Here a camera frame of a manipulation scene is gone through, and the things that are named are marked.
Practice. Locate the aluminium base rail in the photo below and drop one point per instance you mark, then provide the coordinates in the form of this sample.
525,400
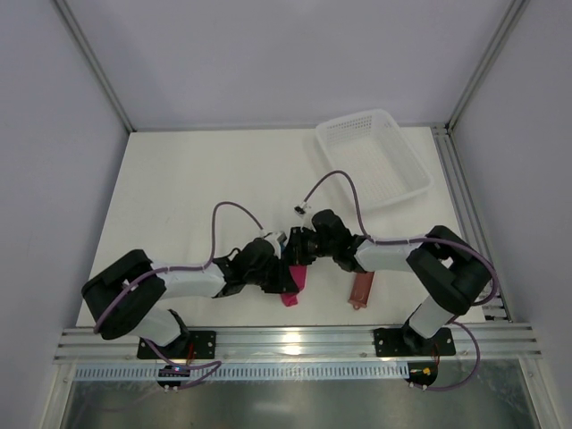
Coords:
312,343

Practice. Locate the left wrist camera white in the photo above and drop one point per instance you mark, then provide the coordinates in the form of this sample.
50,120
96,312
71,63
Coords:
272,237

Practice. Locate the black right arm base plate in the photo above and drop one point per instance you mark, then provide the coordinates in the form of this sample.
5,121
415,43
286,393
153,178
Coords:
403,342

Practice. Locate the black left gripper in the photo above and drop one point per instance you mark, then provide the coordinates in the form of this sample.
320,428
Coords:
277,281

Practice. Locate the right aluminium frame post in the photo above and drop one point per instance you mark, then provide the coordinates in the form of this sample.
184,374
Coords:
499,38

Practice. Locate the right controller board black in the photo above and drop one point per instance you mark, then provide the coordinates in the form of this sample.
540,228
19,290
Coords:
422,377

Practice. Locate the brown utensil tray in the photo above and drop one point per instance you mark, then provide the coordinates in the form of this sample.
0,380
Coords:
361,289

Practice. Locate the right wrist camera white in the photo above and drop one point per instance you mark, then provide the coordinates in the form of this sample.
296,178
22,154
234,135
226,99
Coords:
301,209

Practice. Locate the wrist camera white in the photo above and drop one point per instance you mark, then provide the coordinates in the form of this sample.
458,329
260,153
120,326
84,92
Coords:
301,209
272,237

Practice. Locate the pink paper napkin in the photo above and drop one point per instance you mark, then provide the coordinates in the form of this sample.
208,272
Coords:
298,280

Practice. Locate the white plastic basket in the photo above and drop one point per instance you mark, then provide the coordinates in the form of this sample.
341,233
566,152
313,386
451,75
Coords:
373,150

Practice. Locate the right side aluminium rail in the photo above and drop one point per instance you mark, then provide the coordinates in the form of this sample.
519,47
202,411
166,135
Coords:
468,220

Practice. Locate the white slotted cable duct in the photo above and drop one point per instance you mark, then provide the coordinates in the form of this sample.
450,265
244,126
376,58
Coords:
260,372

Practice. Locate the controller board black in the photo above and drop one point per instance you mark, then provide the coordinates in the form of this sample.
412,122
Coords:
422,377
172,378

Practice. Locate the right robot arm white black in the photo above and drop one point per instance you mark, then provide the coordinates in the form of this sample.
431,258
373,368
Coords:
452,273

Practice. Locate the left aluminium frame post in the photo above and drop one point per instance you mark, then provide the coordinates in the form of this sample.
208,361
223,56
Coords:
78,36

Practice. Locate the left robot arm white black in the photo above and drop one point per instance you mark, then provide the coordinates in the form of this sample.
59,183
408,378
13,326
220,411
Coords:
124,298

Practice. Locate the aluminium frame post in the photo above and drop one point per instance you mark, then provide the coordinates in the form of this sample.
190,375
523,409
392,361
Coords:
78,36
499,38

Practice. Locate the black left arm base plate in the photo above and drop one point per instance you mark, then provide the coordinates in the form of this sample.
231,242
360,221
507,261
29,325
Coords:
187,345

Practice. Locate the left controller board black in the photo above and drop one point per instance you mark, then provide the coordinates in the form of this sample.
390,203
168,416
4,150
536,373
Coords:
172,378

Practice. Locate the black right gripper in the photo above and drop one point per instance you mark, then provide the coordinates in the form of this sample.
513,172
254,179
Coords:
299,248

